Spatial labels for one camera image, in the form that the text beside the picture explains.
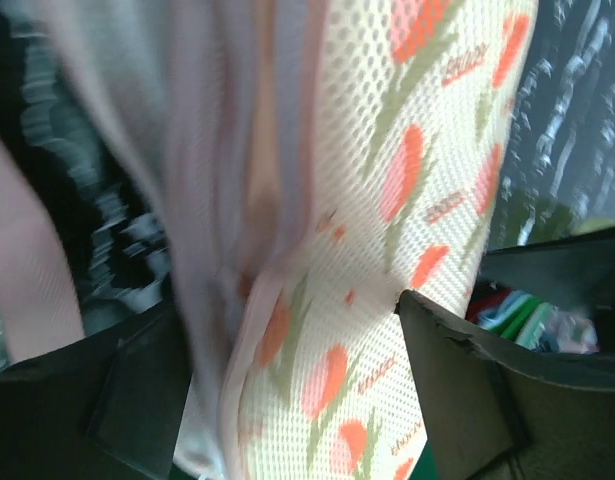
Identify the pink mesh laundry bag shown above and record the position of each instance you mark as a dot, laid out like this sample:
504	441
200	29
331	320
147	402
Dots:
309	161

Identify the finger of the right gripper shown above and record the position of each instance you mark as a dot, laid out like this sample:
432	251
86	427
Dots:
575	273

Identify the green ring binder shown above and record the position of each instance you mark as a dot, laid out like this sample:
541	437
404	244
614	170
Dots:
531	322

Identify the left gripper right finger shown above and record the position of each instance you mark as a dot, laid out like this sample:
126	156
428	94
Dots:
495	410

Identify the pink satin bra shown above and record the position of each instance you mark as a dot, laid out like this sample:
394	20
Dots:
39	310

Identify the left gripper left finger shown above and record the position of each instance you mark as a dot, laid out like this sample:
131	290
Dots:
106	407

